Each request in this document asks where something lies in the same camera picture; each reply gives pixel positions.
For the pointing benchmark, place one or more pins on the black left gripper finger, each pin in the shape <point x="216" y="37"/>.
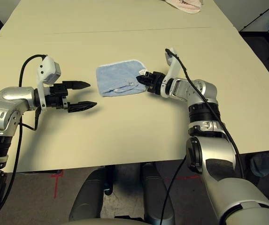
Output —
<point x="76" y="85"/>
<point x="82" y="106"/>

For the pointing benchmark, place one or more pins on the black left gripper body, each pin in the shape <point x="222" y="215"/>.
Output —
<point x="56" y="97"/>

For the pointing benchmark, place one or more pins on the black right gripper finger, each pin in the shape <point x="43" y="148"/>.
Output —
<point x="148" y="74"/>
<point x="142" y="82"/>

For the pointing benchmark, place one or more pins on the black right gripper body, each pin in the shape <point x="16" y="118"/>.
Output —
<point x="156" y="83"/>

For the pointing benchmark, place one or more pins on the light blue terry towel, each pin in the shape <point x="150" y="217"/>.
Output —
<point x="117" y="77"/>

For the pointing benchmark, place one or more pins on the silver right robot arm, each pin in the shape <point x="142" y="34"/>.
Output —
<point x="202" y="93"/>

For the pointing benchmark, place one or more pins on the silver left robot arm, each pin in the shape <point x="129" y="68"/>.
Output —
<point x="7" y="100"/>

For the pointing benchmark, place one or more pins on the pink terry towel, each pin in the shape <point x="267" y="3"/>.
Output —
<point x="186" y="5"/>

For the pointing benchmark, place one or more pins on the grey left robot leg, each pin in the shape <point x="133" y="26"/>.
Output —
<point x="87" y="199"/>

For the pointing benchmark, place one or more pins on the grey robot leg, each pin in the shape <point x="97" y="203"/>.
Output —
<point x="87" y="199"/>
<point x="159" y="197"/>

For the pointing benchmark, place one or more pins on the black low cabinet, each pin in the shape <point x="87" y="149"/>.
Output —
<point x="265" y="51"/>

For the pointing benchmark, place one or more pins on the grey right robot leg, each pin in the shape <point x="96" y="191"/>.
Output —
<point x="159" y="197"/>

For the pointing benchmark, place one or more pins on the grey robot torso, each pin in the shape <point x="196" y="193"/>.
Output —
<point x="106" y="222"/>

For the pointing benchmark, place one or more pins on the black tripod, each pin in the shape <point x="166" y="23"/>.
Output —
<point x="261" y="20"/>

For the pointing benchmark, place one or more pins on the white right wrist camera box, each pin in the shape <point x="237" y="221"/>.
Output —
<point x="171" y="65"/>

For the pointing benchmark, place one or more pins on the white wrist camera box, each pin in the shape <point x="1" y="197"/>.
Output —
<point x="171" y="65"/>
<point x="48" y="70"/>

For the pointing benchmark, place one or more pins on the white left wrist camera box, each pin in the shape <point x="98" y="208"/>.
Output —
<point x="48" y="70"/>

